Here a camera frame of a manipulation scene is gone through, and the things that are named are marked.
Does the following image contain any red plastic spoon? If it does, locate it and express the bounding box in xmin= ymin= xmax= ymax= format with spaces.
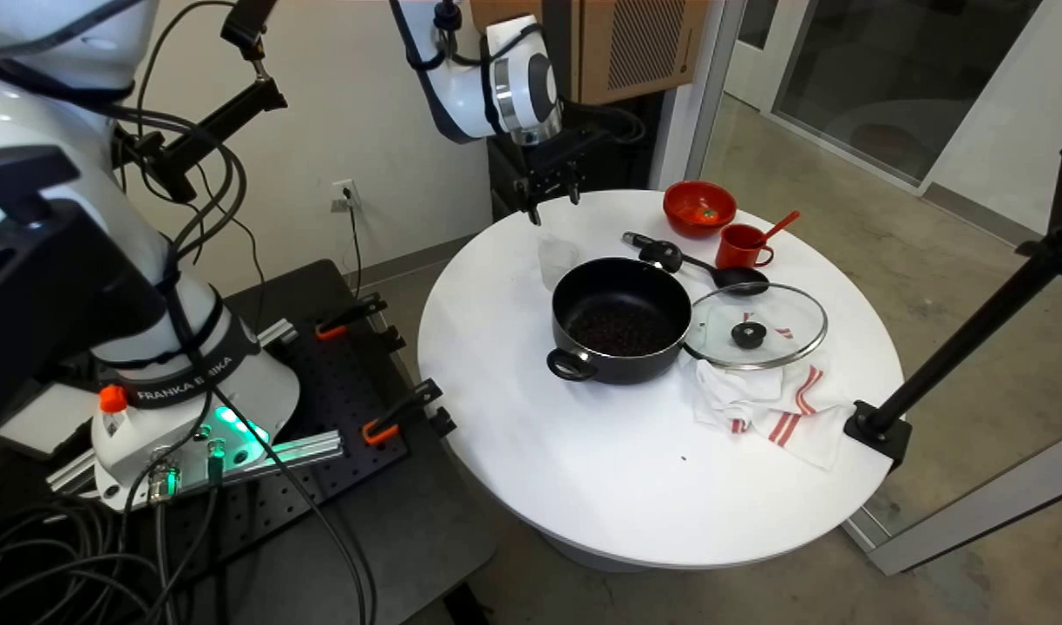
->
xmin=755 ymin=207 xmax=805 ymax=247

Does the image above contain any silver aluminium rail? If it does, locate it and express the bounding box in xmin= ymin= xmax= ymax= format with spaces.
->
xmin=40 ymin=423 xmax=350 ymax=499

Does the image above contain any black ladle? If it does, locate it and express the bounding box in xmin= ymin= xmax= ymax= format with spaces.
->
xmin=616 ymin=228 xmax=773 ymax=298

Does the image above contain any black camera stand pole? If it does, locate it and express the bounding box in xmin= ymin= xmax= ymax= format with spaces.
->
xmin=840 ymin=119 xmax=1062 ymax=468

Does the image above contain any black cable bundle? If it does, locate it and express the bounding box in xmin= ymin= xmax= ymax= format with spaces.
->
xmin=0 ymin=431 xmax=377 ymax=625

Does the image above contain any red bowl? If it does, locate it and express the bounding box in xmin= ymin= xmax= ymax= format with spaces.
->
xmin=660 ymin=177 xmax=744 ymax=243

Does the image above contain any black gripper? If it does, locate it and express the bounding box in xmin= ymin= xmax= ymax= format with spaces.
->
xmin=514 ymin=121 xmax=614 ymax=228

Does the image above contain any black clamp with orange handle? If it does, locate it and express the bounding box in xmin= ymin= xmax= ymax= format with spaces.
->
xmin=357 ymin=374 xmax=458 ymax=454
xmin=311 ymin=293 xmax=411 ymax=358

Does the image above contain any white cloth with red stripes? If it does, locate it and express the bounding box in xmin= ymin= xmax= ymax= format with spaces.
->
xmin=681 ymin=358 xmax=859 ymax=471

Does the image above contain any clear plastic measuring jar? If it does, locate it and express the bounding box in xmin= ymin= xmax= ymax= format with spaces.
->
xmin=534 ymin=228 xmax=590 ymax=295

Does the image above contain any black cooking pot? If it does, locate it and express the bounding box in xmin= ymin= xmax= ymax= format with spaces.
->
xmin=546 ymin=255 xmax=699 ymax=389

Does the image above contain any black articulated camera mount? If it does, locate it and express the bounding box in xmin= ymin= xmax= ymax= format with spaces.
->
xmin=111 ymin=0 xmax=291 ymax=207

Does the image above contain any glass pot lid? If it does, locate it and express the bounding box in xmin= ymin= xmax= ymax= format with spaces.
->
xmin=681 ymin=279 xmax=832 ymax=373

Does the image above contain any orange round cap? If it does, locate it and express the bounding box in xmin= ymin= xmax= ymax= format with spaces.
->
xmin=94 ymin=382 xmax=135 ymax=419

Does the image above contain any black perforated mounting table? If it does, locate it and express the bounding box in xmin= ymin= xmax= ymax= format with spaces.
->
xmin=0 ymin=255 xmax=508 ymax=625

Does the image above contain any red cup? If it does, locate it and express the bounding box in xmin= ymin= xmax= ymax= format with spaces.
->
xmin=714 ymin=224 xmax=781 ymax=274

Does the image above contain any brown wooden cabinet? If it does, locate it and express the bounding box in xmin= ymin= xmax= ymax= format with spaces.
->
xmin=471 ymin=0 xmax=714 ymax=110

